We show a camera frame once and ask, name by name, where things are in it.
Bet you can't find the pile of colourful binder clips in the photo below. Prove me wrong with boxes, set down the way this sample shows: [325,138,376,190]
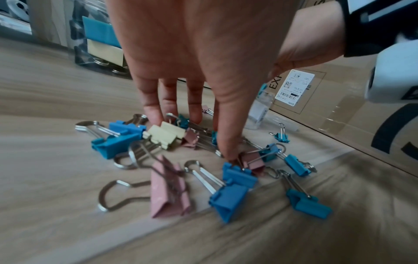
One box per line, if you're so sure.
[74,104,333,224]

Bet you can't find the grey and tan partition board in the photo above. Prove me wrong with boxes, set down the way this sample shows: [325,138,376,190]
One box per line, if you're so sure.
[29,0,108,50]

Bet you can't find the brown shipping box black logo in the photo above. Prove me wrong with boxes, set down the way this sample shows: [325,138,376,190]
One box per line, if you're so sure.
[267,0,418,177]

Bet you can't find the white game controller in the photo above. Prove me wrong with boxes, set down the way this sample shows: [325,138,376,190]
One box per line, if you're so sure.
[0,0,32,21]

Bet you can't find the large clear plastic jar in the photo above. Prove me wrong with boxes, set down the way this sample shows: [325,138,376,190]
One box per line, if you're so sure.
[70,0,132,76]

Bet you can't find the large teal binder clip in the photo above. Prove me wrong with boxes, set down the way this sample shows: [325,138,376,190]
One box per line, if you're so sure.
[82,15,122,49]

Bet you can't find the black wrist strap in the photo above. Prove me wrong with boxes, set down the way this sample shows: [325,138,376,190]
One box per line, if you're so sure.
[336,0,418,58]

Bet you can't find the large yellow binder clip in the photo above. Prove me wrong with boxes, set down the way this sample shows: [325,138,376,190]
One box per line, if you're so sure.
[86,38,125,66]

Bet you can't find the person's left hand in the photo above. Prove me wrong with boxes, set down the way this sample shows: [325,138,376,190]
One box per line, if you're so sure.
[105,0,306,164]

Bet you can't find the person's right hand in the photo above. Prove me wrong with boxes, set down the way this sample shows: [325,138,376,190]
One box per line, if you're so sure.
[266,1,347,79]

